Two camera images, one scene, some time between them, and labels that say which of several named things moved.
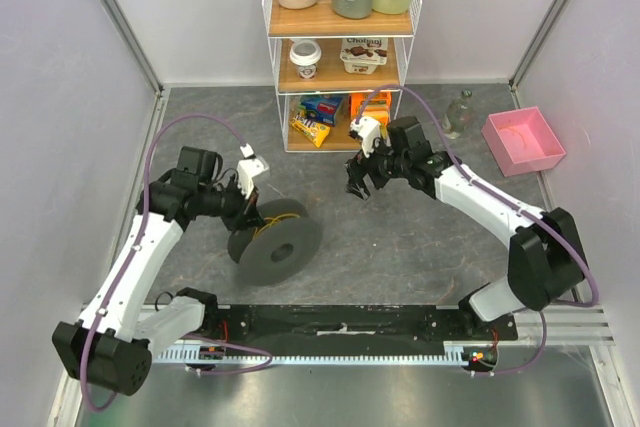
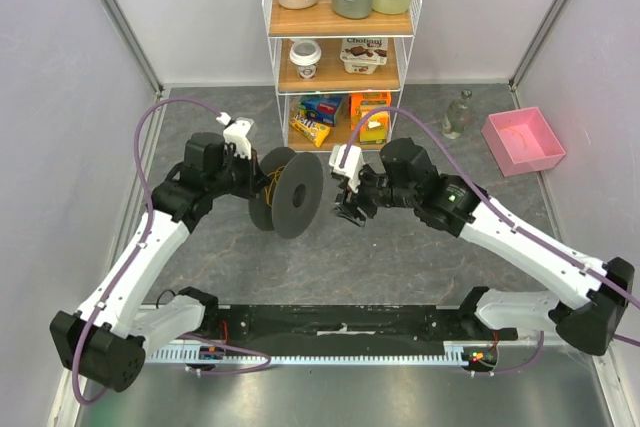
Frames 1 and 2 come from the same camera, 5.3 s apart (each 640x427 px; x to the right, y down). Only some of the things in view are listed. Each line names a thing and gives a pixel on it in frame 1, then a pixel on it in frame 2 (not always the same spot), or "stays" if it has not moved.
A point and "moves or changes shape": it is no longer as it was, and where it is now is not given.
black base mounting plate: [347, 330] stays
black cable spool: [281, 248] → [291, 201]
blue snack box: [323, 110] stays
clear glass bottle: [458, 115] stays
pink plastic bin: [522, 141] stays
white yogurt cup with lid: [305, 53] stays
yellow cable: [273, 220] moves or changes shape
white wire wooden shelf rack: [338, 79] stays
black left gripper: [246, 214] → [256, 180]
